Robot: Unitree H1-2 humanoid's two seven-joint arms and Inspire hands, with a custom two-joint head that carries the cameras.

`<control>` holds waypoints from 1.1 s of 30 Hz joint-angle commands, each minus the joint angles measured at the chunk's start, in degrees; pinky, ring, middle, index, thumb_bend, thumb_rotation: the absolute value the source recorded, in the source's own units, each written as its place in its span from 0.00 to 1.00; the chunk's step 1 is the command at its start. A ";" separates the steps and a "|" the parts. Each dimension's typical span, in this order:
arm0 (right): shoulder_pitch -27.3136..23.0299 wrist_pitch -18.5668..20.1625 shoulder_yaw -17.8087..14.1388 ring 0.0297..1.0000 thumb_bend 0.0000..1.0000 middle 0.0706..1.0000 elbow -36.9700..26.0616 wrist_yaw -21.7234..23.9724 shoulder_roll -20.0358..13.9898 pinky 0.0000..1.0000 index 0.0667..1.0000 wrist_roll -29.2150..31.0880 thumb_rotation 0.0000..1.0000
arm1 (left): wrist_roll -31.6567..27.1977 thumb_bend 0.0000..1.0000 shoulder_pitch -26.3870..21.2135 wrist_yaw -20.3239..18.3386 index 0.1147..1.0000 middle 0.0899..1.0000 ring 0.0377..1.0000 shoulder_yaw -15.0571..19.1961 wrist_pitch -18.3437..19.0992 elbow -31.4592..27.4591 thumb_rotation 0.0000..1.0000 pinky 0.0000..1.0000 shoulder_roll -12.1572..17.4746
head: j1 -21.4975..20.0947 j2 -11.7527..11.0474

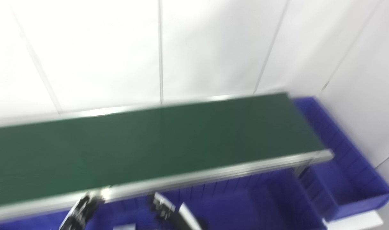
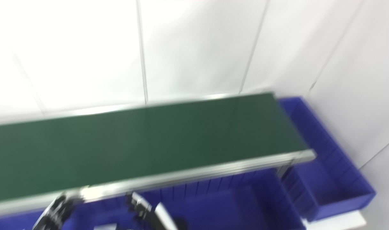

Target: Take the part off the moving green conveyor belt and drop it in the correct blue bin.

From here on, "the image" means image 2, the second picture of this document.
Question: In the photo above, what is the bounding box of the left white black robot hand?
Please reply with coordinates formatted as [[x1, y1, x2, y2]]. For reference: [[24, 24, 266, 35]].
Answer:
[[33, 192, 85, 230]]

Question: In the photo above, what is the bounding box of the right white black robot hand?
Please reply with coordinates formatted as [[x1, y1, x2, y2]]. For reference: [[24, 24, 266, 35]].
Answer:
[[124, 192, 188, 230]]

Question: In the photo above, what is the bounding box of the blue plastic bin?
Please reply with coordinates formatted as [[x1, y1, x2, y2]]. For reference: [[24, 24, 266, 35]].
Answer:
[[277, 97, 377, 222], [0, 200, 131, 230], [124, 169, 307, 230]]

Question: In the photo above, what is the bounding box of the green conveyor belt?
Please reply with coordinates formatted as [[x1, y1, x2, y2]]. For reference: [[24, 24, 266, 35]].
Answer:
[[0, 92, 317, 219], [0, 93, 310, 205]]

